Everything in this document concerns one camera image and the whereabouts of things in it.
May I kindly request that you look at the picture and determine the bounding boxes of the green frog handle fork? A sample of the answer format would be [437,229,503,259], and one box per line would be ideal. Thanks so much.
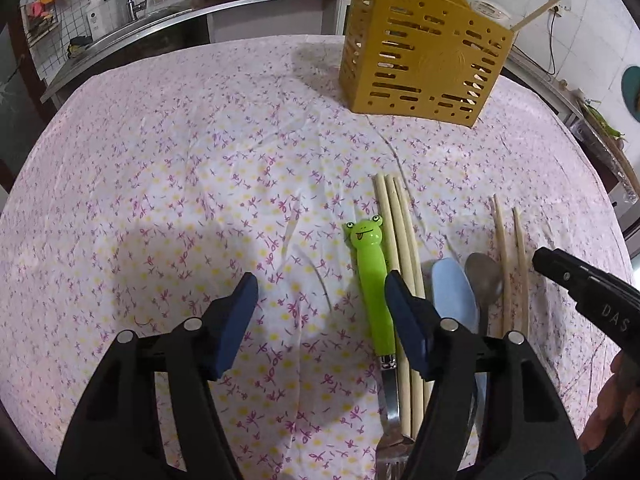
[344,214,416,480]

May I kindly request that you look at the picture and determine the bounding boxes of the green vegetables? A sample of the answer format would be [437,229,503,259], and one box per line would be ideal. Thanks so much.
[582,100,626,141]

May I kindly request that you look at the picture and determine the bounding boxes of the white soap bottle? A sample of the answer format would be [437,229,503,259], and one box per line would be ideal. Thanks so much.
[86,0,106,36]

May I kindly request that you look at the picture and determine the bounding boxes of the kitchen countertop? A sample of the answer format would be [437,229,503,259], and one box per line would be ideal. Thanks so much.
[40,0,351,106]

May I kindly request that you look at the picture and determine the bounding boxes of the round teal cutting board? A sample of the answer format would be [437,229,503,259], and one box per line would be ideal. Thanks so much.
[621,65,640,123]

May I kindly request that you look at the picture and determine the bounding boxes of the pink floral tablecloth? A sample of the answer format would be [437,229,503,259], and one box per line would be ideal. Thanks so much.
[0,34,633,480]

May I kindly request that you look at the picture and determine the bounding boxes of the yellow plastic utensil holder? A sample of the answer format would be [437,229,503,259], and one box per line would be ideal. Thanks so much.
[339,0,516,128]

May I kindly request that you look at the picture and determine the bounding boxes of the white rice cooker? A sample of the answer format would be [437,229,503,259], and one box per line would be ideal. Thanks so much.
[470,0,511,26]

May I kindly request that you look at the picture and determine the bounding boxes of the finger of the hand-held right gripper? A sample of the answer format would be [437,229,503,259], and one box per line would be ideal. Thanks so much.
[532,246,640,351]

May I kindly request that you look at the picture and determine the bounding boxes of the person's right hand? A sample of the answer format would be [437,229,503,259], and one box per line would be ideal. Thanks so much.
[579,350,640,457]

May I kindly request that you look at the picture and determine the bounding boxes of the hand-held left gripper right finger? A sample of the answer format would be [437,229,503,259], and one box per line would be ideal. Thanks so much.
[384,270,586,480]

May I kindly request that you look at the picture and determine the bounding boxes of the wire wall basket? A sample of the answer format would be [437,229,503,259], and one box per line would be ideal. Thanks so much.
[20,0,61,51]

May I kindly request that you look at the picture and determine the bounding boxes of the black power cable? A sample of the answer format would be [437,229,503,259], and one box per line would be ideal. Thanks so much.
[547,10,558,76]

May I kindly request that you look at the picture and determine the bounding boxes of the metal spoon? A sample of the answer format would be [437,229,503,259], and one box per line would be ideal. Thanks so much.
[465,252,503,336]

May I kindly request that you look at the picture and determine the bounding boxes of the light blue plastic spoon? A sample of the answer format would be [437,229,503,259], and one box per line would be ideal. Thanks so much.
[431,258,488,436]

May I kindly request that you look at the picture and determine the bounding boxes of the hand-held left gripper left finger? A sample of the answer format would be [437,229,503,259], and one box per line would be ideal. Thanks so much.
[56,272,261,480]

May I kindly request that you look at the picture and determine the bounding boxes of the steel kitchen sink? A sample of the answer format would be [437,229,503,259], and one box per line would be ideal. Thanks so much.
[65,7,196,61]

